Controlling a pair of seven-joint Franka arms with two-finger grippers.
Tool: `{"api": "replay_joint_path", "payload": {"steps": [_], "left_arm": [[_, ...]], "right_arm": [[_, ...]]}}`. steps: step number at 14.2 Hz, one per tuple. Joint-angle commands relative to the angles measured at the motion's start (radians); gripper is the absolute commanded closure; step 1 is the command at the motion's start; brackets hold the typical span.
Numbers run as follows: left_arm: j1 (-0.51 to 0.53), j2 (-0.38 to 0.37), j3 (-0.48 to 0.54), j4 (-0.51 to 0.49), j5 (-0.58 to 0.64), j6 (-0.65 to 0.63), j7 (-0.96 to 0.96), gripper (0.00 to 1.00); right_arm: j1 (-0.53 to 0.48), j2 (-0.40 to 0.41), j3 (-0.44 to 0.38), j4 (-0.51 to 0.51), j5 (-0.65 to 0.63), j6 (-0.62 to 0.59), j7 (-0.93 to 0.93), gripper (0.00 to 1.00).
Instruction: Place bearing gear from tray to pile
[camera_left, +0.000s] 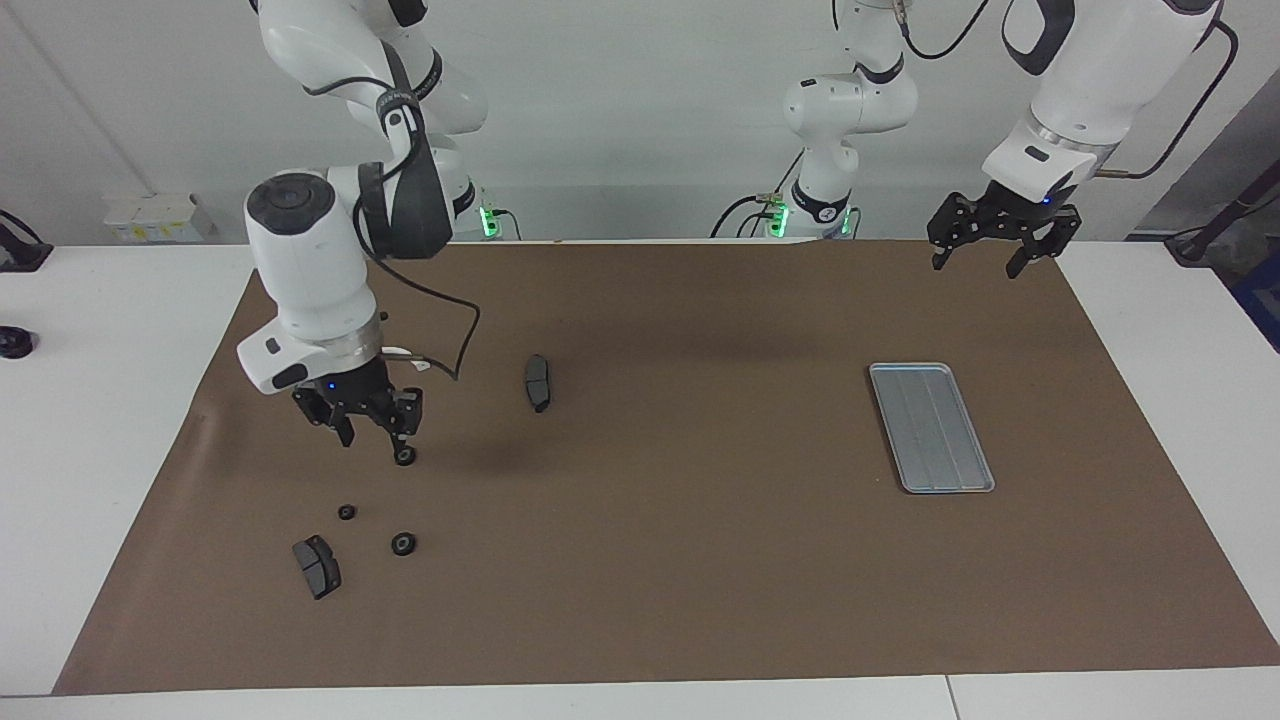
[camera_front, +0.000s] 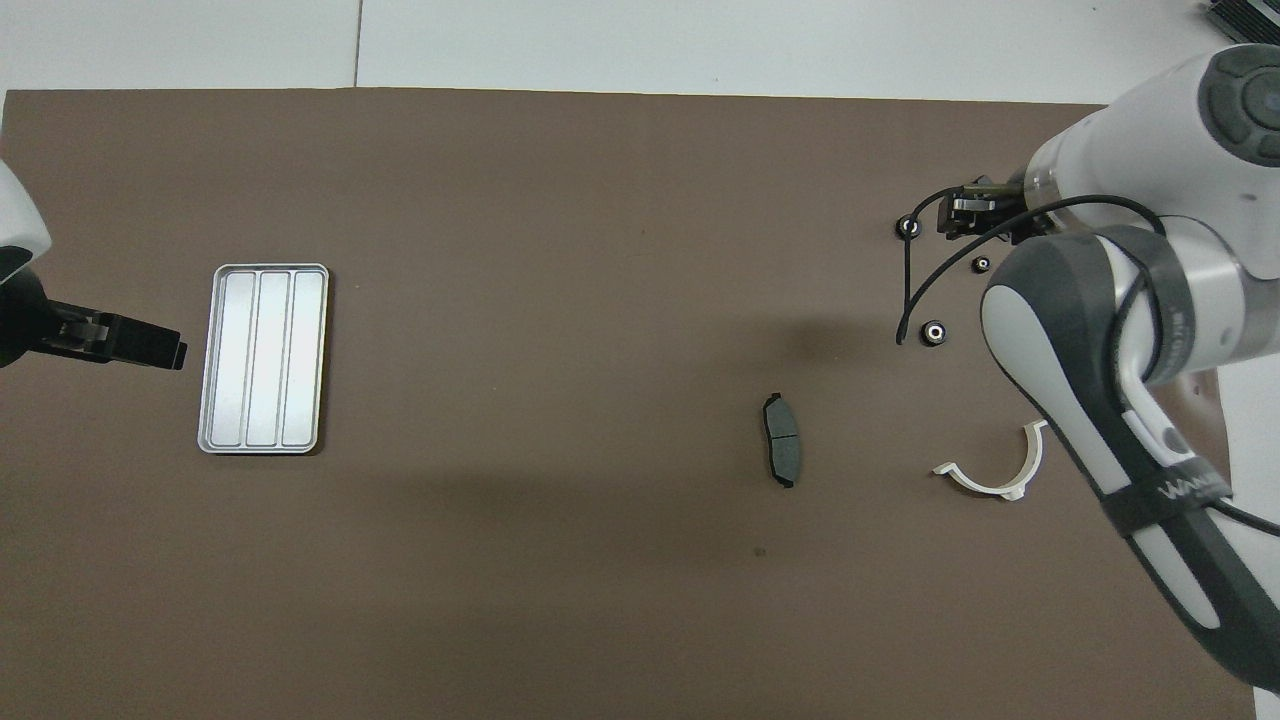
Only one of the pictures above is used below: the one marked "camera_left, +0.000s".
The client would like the black base cable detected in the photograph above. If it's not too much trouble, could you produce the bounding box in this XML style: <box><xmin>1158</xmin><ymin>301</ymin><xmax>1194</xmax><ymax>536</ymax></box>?
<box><xmin>710</xmin><ymin>148</ymin><xmax>803</xmax><ymax>239</ymax></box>

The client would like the blue crate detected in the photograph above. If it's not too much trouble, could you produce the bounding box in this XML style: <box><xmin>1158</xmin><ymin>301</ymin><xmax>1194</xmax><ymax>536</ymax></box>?
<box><xmin>1235</xmin><ymin>250</ymin><xmax>1280</xmax><ymax>353</ymax></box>

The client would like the grey metal tray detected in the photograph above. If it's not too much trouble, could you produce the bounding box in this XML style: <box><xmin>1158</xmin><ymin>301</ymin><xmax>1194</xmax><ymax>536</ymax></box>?
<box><xmin>868</xmin><ymin>362</ymin><xmax>997</xmax><ymax>495</ymax></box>

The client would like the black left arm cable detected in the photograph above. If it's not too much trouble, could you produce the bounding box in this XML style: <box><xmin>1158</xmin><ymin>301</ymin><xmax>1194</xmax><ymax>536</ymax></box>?
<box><xmin>895</xmin><ymin>0</ymin><xmax>1241</xmax><ymax>183</ymax></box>

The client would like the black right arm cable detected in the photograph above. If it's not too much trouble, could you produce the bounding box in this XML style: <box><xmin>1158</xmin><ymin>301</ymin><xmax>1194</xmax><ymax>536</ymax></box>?
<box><xmin>300</xmin><ymin>40</ymin><xmax>483</xmax><ymax>383</ymax></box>

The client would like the black stand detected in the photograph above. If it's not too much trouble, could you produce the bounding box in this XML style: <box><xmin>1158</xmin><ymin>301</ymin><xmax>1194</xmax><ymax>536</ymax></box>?
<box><xmin>1165</xmin><ymin>165</ymin><xmax>1280</xmax><ymax>266</ymax></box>

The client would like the dark grey brake pad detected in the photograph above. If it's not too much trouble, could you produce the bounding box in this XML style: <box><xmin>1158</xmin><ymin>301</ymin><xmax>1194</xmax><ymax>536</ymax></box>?
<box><xmin>292</xmin><ymin>534</ymin><xmax>343</xmax><ymax>601</ymax></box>
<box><xmin>523</xmin><ymin>353</ymin><xmax>554</xmax><ymax>414</ymax></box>

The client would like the white box with yellow label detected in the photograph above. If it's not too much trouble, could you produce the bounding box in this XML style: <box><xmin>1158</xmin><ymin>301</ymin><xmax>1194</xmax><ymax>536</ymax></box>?
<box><xmin>103</xmin><ymin>193</ymin><xmax>217</xmax><ymax>244</ymax></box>

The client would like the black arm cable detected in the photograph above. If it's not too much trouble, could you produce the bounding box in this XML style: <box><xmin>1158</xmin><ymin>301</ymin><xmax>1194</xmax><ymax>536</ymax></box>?
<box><xmin>895</xmin><ymin>0</ymin><xmax>1241</xmax><ymax>183</ymax></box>
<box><xmin>300</xmin><ymin>40</ymin><xmax>483</xmax><ymax>383</ymax></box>

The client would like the black table clamp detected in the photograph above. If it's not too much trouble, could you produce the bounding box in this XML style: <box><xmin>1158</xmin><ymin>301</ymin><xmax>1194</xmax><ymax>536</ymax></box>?
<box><xmin>0</xmin><ymin>210</ymin><xmax>53</xmax><ymax>273</ymax></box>

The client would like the brown table mat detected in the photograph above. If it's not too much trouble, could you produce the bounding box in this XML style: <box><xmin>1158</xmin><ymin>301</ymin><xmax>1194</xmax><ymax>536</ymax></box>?
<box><xmin>52</xmin><ymin>238</ymin><xmax>1280</xmax><ymax>696</ymax></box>

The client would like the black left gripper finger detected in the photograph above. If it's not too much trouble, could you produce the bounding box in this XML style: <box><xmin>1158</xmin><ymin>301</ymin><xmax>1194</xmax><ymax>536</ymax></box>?
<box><xmin>1008</xmin><ymin>212</ymin><xmax>1083</xmax><ymax>279</ymax></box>
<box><xmin>928</xmin><ymin>195</ymin><xmax>969</xmax><ymax>271</ymax></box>

